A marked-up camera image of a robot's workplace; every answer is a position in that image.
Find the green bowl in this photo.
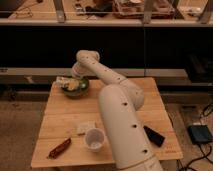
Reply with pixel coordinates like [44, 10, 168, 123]
[62, 77, 90, 97]

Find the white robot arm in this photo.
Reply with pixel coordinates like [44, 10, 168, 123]
[71, 50, 163, 171]

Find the white packet in bowl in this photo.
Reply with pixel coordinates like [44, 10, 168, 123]
[56, 76, 78, 88]

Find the black floor cable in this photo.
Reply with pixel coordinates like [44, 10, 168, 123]
[175, 103, 213, 171]

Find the white sponge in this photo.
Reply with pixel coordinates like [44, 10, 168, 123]
[77, 121, 96, 135]

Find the yellow item in bowl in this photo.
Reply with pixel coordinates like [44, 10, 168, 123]
[68, 80, 79, 91]

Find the black rectangular block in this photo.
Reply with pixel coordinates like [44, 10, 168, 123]
[144, 126, 165, 147]

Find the blue power box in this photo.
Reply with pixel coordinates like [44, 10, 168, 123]
[187, 125, 213, 144]

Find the red tray on shelf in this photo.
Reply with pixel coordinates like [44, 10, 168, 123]
[112, 0, 175, 18]

